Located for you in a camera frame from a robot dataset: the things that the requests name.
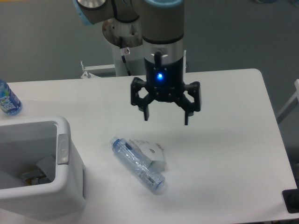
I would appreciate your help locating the blue labelled water bottle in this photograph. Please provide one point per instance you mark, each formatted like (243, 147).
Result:
(9, 102)

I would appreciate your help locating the grey trash inside bin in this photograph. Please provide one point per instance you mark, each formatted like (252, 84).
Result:
(44, 172)

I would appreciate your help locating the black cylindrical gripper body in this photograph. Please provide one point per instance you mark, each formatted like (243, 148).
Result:
(164, 70)

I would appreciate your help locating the black clamp at table edge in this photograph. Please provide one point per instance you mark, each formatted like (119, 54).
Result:
(291, 199)

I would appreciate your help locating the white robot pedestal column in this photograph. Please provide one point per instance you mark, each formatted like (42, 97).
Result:
(125, 40)

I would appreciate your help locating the white frame at right edge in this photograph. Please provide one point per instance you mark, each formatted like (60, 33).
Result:
(291, 103)

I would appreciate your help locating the clear plastic bottle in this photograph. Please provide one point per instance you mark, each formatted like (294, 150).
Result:
(138, 163)

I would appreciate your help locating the white plastic trash can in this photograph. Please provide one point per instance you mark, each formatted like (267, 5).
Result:
(23, 142)

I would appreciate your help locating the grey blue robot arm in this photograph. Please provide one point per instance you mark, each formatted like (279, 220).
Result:
(149, 37)

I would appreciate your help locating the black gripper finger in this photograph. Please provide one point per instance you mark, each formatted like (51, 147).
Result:
(188, 97)
(142, 103)

